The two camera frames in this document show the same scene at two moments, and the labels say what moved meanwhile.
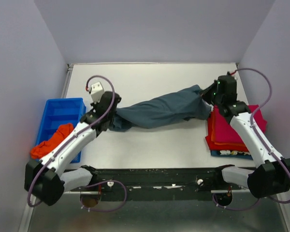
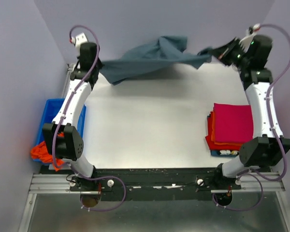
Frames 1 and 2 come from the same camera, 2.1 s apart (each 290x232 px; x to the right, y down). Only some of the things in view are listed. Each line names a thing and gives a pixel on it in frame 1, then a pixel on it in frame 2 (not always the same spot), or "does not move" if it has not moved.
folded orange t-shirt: [212, 140] does not move
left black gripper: [95, 105] → [99, 64]
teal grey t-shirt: [189, 103] → [170, 50]
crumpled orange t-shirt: [44, 147] does not move
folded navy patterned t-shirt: [242, 154] does not move
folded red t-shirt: [213, 146] does not move
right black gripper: [206, 93] → [222, 53]
